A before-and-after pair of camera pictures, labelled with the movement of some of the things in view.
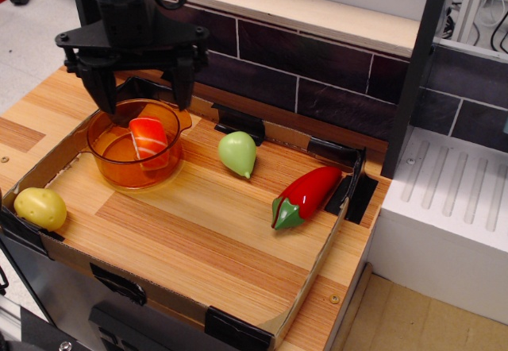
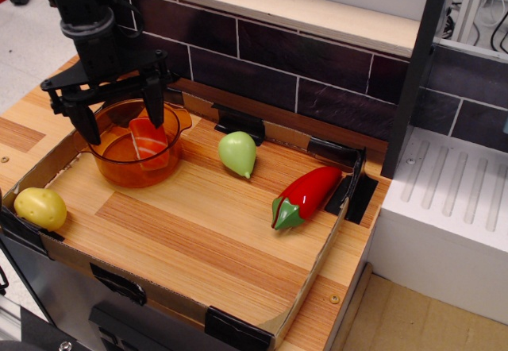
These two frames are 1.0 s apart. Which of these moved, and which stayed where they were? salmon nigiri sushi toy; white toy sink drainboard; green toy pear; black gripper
Moved: black gripper
Stayed: salmon nigiri sushi toy; white toy sink drainboard; green toy pear
